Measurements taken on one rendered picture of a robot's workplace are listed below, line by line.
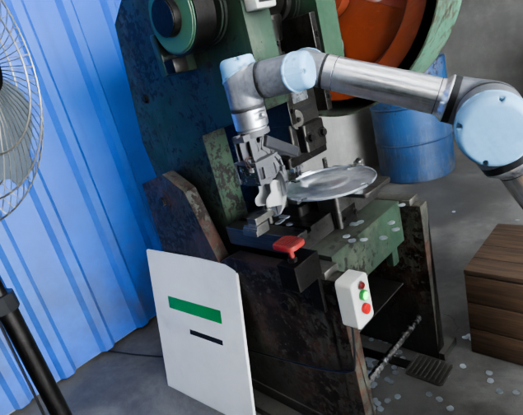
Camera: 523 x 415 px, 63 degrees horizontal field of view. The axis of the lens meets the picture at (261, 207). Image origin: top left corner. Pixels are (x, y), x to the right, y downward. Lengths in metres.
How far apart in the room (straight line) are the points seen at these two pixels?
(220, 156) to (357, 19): 0.65
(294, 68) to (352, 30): 0.77
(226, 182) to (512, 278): 0.97
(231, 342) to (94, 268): 0.96
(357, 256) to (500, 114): 0.65
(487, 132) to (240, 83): 0.46
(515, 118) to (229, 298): 1.02
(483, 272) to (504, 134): 0.88
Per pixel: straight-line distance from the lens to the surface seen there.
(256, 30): 1.15
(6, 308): 1.10
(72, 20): 2.26
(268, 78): 0.88
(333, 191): 1.26
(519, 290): 1.62
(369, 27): 1.58
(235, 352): 1.57
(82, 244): 2.23
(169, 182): 1.48
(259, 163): 0.92
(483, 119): 0.80
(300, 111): 1.29
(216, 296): 1.53
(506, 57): 4.50
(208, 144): 1.38
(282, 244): 1.04
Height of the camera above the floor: 1.19
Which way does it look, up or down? 19 degrees down
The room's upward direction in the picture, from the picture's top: 15 degrees counter-clockwise
